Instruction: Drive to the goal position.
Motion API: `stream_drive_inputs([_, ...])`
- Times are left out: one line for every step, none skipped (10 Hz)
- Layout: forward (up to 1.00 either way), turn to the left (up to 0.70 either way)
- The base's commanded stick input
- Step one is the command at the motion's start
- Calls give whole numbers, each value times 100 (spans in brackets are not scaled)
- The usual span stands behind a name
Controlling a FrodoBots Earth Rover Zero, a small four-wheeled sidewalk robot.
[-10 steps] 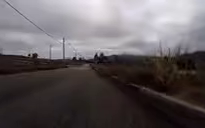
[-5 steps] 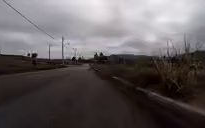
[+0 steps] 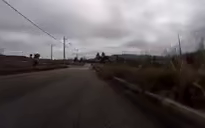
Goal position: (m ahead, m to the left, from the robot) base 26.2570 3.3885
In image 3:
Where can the dark clump of trees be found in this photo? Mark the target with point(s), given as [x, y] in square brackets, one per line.
[101, 57]

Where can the distant hill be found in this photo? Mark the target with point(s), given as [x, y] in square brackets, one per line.
[136, 56]

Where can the tall utility pole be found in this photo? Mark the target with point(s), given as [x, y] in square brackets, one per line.
[64, 49]

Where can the grey asphalt road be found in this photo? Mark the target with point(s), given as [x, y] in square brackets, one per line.
[66, 96]

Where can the short utility pole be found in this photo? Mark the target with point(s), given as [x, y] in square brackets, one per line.
[51, 52]

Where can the dry grass verge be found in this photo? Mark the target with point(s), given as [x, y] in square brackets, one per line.
[163, 78]

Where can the small distant trees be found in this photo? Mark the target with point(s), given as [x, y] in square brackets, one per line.
[36, 56]

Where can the pale concrete kerb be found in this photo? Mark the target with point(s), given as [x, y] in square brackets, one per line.
[163, 104]

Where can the thin pole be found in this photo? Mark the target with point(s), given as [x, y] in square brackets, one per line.
[179, 45]

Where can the dark grassy bank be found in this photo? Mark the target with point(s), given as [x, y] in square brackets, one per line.
[18, 65]

